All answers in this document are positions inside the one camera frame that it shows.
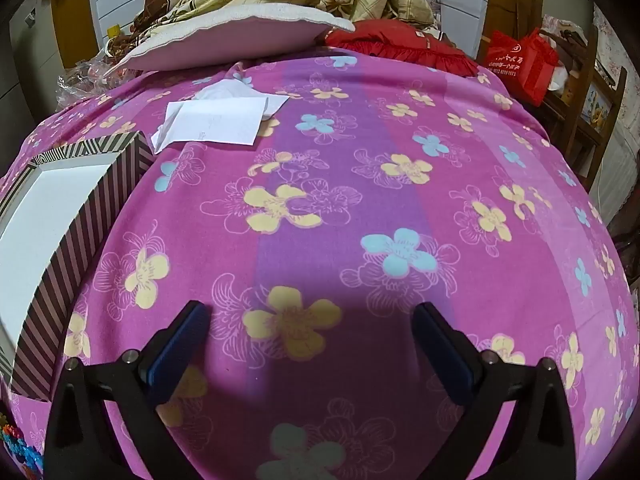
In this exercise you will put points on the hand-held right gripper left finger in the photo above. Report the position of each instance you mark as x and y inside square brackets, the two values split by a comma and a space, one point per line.
[175, 355]

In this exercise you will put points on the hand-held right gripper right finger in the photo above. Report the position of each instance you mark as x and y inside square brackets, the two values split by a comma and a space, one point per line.
[445, 355]

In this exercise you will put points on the striped cardboard box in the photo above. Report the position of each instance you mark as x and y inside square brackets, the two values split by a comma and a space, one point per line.
[65, 280]

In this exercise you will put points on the pink floral bed sheet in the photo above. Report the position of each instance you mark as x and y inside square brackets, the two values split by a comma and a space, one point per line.
[350, 185]

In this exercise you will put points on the white paper sheet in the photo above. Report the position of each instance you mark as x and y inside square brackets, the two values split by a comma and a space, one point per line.
[215, 120]

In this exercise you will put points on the crumpled white paper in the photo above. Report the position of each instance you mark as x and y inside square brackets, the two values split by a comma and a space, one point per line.
[235, 91]

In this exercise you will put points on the clear plastic bags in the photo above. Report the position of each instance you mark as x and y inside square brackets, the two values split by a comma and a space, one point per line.
[85, 80]

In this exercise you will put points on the wooden chair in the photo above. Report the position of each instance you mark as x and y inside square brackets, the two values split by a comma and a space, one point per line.
[612, 110]

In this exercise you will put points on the red shopping bag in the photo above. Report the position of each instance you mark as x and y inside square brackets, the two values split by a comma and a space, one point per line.
[520, 65]

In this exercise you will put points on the red frilled cushion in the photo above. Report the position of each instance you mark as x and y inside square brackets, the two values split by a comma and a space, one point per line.
[400, 40]

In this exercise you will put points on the white pillow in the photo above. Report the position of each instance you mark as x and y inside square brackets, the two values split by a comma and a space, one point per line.
[225, 35]

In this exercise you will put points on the yellow capped bottle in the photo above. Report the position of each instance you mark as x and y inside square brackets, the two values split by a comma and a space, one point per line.
[115, 32]

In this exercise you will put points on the wooden door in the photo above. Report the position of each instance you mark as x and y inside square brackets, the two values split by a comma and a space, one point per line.
[75, 25]

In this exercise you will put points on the wall switch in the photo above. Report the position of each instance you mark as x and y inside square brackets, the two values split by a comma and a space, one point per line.
[29, 19]

